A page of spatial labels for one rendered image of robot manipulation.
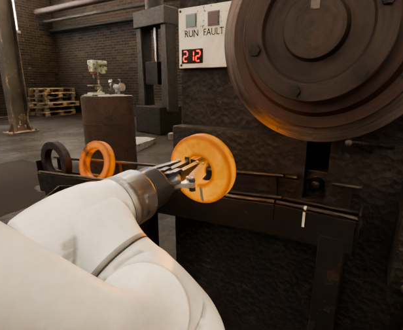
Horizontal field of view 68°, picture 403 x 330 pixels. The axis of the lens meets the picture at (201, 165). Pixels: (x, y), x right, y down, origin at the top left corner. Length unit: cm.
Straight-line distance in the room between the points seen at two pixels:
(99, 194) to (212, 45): 68
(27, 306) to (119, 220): 22
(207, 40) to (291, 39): 39
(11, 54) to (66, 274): 733
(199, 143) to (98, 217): 32
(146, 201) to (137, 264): 15
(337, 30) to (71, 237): 55
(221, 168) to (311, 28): 32
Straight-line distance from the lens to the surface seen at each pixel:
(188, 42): 103
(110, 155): 122
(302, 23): 66
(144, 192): 46
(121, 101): 341
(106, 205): 40
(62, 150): 140
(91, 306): 22
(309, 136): 74
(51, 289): 21
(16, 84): 748
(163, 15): 615
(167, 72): 607
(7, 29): 755
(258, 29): 69
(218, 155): 62
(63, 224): 38
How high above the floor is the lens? 101
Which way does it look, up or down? 15 degrees down
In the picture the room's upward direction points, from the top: straight up
